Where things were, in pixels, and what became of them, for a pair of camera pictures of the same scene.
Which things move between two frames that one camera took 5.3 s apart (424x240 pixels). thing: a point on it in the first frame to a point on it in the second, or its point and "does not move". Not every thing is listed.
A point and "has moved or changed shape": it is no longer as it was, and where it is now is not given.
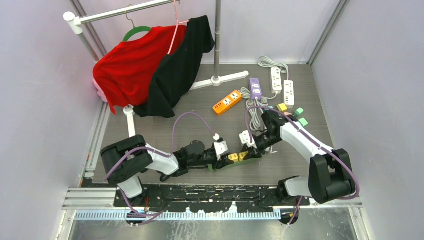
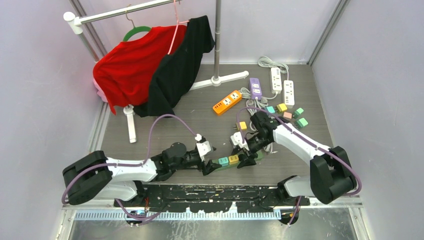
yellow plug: [241, 155] has moved or changed shape
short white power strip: [276, 80] does not move
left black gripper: [224, 160] to [205, 169]
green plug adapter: [297, 112] does not move
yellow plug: [281, 107] does not move
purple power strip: [255, 88] does not move
